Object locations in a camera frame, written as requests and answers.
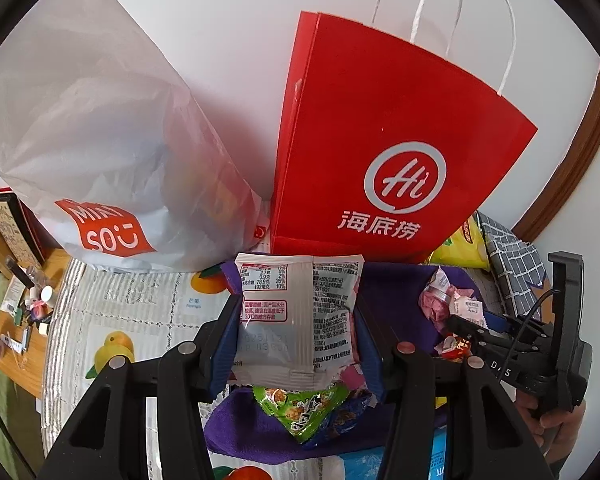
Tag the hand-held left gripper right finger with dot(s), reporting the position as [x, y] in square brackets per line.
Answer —
[370, 360]

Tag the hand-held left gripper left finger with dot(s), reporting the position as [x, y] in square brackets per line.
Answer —
[225, 355]

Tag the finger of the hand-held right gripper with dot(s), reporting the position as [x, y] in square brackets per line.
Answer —
[475, 330]

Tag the small red snack packet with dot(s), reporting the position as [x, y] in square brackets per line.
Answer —
[452, 347]

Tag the pink silver snack packet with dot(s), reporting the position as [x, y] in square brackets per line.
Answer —
[435, 305]

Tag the green snack packet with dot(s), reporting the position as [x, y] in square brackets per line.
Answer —
[290, 405]

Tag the white snack packet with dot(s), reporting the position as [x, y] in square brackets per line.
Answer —
[300, 310]

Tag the person's right hand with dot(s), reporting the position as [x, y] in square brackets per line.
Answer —
[560, 430]

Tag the purple towel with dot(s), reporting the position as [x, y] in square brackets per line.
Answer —
[395, 300]

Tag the large yellow snack bag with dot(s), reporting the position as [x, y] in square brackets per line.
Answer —
[460, 255]

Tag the grey plaid folded cloth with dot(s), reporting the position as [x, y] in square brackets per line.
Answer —
[515, 260]

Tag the blue tissue box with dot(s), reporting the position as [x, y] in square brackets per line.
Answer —
[365, 470]

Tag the fruit print tablecloth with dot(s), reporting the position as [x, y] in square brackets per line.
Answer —
[105, 300]

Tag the small white jar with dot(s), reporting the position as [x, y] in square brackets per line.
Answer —
[47, 295]

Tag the wooden nightstand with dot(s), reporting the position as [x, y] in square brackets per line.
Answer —
[25, 370]

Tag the white cream tube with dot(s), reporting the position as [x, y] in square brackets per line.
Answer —
[14, 294]

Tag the dark red book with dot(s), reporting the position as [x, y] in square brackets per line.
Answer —
[32, 225]

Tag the red paper bag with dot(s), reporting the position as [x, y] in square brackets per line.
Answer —
[380, 110]

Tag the patterned notebook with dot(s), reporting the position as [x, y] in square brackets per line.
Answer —
[12, 230]

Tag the white plastic bag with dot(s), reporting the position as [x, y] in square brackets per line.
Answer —
[105, 135]

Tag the brown wooden door frame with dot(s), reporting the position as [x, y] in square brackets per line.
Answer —
[580, 150]

